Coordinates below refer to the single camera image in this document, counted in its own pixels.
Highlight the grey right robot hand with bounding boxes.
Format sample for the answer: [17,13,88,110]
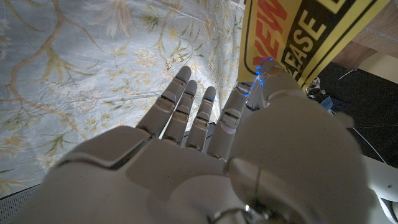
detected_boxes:
[12,58,379,224]

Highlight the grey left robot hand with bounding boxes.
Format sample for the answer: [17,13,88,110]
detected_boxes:
[306,76,335,110]

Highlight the yellow black bumper sticker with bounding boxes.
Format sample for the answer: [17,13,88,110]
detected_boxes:
[238,0,392,91]

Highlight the floral blue backdrop cloth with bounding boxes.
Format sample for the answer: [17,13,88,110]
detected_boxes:
[0,0,249,200]

